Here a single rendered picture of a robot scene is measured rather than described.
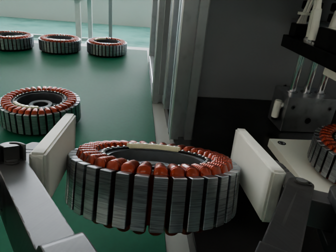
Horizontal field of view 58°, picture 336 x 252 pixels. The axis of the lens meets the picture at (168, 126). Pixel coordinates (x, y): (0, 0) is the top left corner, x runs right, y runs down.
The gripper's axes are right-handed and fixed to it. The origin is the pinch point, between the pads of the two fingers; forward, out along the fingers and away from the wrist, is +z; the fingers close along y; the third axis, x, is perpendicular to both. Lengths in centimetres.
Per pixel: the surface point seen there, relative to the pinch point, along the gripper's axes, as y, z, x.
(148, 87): 0.1, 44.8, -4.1
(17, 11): -259, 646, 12
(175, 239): 2.9, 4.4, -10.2
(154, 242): 1.0, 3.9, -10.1
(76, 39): -20, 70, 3
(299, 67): 20.4, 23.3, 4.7
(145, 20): -4, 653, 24
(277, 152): 15.9, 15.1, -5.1
